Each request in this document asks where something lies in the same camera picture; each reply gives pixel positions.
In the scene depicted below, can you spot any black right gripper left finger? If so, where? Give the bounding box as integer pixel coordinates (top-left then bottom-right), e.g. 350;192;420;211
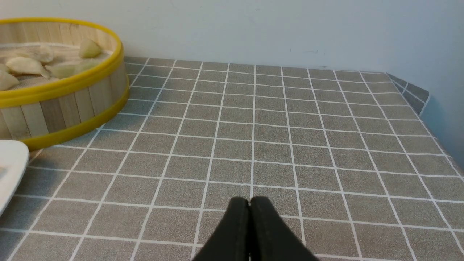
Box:
193;197;250;261

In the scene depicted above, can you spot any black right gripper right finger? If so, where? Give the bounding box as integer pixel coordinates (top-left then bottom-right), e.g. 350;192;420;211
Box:
249;196;318;261

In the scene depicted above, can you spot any white square plate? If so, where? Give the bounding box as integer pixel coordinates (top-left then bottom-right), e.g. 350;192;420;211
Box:
0;140;29;215

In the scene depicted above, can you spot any grey checkered tablecloth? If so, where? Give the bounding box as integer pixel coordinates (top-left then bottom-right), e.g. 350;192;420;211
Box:
1;57;463;261

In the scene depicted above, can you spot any bamboo steamer basket yellow rim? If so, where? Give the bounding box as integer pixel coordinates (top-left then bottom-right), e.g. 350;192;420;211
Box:
0;17;130;151

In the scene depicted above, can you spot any white dumpling in steamer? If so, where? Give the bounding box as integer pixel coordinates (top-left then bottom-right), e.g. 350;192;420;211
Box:
79;38;102;58
14;44;55;64
5;57;51;79

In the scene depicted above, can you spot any pale green dumpling in steamer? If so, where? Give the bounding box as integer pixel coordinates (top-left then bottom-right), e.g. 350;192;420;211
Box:
45;58;100;79

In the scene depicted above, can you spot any white dumpling steamer edge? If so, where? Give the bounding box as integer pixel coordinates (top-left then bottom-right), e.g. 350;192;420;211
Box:
0;70;20;91

